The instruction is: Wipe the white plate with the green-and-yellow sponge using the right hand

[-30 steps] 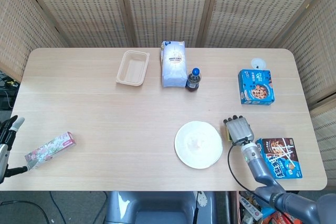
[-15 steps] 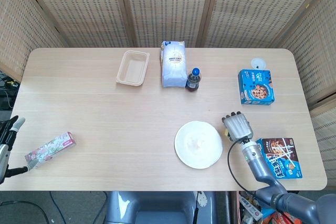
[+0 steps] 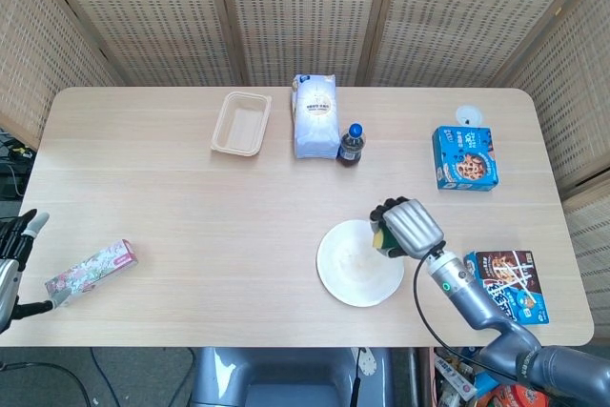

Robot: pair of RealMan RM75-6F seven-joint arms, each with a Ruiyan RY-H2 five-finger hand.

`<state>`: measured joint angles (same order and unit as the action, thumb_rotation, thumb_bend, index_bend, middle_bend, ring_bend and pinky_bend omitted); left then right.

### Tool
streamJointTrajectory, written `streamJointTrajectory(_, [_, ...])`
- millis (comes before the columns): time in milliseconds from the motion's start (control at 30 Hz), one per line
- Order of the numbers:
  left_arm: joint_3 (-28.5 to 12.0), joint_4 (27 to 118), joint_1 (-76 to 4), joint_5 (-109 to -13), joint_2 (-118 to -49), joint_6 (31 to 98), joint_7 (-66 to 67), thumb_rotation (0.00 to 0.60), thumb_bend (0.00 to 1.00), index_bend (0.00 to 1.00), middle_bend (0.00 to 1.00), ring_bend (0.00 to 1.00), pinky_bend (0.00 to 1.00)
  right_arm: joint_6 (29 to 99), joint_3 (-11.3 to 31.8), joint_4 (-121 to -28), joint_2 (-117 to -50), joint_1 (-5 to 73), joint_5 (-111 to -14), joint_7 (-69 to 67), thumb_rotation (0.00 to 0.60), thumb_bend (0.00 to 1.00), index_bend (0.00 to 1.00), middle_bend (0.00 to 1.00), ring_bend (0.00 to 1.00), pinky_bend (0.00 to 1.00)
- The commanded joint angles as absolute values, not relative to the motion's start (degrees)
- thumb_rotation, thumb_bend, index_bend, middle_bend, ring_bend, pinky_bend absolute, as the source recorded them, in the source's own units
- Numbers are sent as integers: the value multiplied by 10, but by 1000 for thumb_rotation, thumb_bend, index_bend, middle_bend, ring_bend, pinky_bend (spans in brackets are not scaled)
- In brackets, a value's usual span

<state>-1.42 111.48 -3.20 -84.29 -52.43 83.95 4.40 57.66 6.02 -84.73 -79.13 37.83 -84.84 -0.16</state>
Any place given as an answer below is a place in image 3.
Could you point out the blue brown cookie box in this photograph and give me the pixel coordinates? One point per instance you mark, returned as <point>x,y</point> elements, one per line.
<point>517,278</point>

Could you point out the green yellow sponge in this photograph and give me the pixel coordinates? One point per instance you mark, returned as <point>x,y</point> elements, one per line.
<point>381,238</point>

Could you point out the woven bamboo folding screen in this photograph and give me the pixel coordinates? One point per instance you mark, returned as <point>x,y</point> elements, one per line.
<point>305,11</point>

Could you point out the beige plastic food container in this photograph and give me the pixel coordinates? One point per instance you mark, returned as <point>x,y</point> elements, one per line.
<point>241,124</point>

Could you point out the blue chocolate chip cookie box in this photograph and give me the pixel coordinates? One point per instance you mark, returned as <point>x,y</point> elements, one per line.
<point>466,157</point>

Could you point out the white flour bag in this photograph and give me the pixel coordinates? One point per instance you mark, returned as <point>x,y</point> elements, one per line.
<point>314,116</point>

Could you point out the cola bottle blue cap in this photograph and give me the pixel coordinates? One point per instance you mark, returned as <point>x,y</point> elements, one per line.
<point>351,147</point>

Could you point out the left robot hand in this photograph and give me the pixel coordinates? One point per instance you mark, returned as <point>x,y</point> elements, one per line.
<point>14,240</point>

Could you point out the round white plate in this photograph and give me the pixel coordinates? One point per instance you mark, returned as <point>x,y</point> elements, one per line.
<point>352,273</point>

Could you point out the bin of snack packages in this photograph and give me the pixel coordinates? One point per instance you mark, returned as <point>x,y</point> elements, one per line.
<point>457,378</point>

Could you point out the floral pink box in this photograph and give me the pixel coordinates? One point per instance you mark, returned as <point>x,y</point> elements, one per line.
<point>90,272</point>

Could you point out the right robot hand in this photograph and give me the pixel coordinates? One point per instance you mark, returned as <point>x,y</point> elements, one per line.
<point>412,228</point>

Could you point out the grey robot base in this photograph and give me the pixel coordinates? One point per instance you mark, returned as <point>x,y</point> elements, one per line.
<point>290,378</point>

